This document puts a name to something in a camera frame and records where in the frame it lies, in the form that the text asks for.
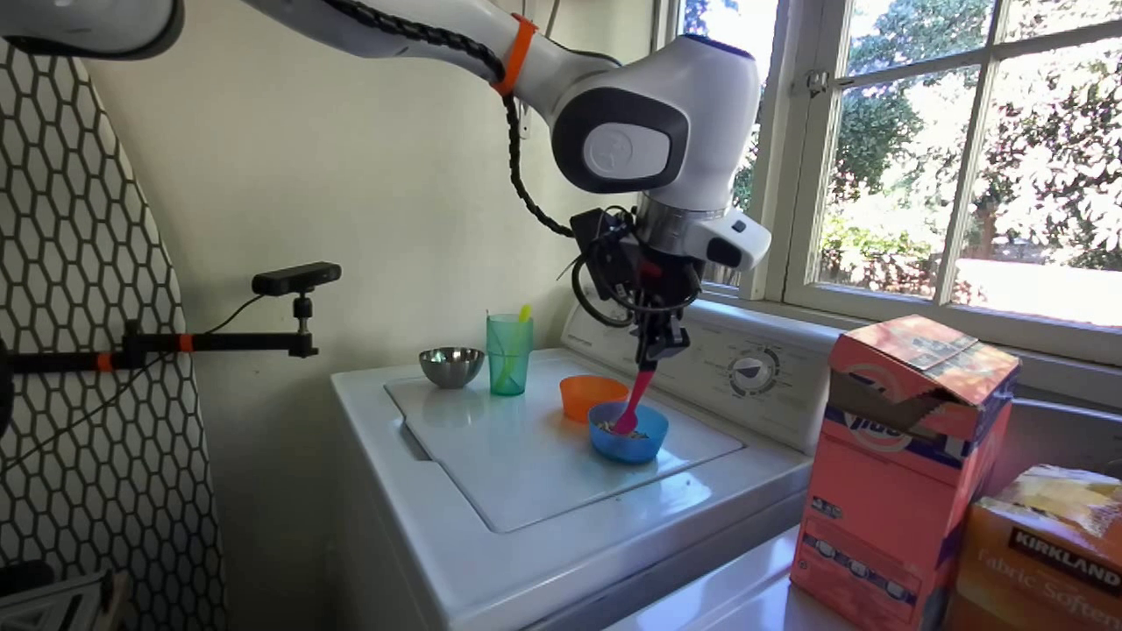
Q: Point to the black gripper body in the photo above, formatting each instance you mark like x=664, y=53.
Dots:
x=666, y=298

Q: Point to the pink plastic spoon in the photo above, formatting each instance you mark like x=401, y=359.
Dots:
x=632, y=403

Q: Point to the blue plastic bowl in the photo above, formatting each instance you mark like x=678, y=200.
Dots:
x=637, y=450

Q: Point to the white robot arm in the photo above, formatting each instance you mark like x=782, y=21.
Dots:
x=652, y=127

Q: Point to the orange plastic bowl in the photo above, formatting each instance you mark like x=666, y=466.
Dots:
x=583, y=396

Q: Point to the yellow plastic spoon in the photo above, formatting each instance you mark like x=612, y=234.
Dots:
x=527, y=316

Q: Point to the stainless steel bowl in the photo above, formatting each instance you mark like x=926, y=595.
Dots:
x=451, y=369

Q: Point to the teal translucent plastic cup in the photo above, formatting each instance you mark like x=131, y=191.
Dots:
x=510, y=354

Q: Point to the white washing machine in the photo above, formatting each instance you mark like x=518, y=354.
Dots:
x=527, y=503

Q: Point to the white dryer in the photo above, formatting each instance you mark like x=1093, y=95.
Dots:
x=722, y=598

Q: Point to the pink cardboard box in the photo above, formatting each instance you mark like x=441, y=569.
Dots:
x=899, y=492

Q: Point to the Kirkland cardboard box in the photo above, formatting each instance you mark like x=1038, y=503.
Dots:
x=1038, y=561

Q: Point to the hexagon pattern ironing board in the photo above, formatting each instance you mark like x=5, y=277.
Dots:
x=94, y=407

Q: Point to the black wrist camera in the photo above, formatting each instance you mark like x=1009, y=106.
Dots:
x=602, y=249

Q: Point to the white window frame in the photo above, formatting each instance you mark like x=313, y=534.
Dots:
x=934, y=151

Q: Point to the black external camera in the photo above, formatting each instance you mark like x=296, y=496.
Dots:
x=296, y=277

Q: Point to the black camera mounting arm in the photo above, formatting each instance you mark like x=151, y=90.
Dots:
x=213, y=341

